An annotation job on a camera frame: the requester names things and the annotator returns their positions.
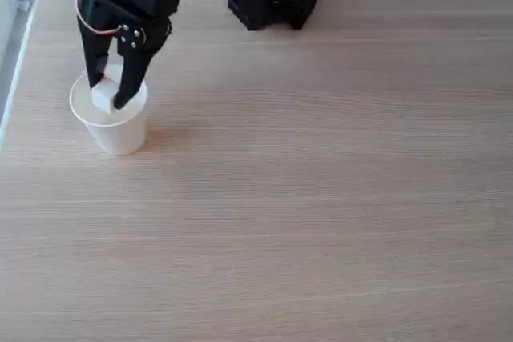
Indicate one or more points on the white paper cup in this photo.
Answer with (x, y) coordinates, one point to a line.
(120, 133)

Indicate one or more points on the white cube block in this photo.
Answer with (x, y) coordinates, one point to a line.
(103, 95)

